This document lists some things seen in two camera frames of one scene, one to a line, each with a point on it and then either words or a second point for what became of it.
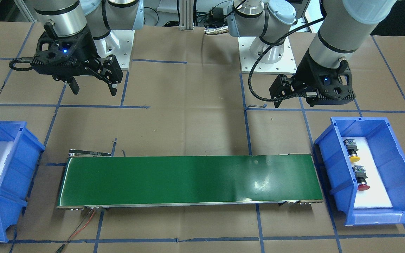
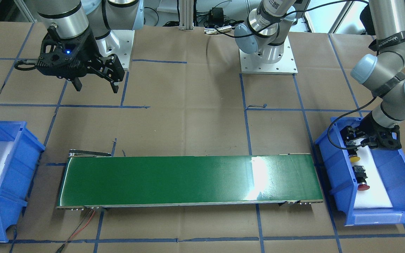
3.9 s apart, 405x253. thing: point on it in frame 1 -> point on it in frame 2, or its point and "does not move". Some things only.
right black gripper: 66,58 does not move
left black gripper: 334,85 -> 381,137
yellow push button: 351,144 does not move
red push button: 360,173 does not move
